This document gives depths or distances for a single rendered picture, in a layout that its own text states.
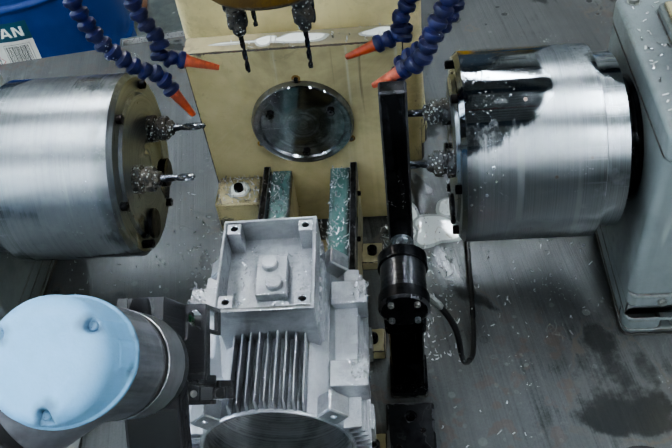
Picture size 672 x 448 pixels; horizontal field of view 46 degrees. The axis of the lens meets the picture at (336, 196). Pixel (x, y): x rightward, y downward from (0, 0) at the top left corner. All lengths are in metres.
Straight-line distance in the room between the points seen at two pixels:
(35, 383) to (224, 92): 0.73
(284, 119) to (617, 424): 0.61
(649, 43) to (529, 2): 0.75
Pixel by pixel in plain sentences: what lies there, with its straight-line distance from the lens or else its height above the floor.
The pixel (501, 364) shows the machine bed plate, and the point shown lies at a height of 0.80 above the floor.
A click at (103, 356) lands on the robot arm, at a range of 0.47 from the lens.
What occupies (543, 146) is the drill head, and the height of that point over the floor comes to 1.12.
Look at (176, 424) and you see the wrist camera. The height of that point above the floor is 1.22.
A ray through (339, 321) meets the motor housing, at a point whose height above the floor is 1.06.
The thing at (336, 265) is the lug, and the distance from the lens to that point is 0.88.
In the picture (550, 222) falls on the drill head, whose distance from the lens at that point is 1.01.
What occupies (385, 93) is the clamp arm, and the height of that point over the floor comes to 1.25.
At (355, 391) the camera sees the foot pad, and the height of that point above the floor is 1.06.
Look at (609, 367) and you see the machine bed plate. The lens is 1.16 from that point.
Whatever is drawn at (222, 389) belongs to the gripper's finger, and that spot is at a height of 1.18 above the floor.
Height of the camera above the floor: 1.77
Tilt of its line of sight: 46 degrees down
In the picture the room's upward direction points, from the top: 8 degrees counter-clockwise
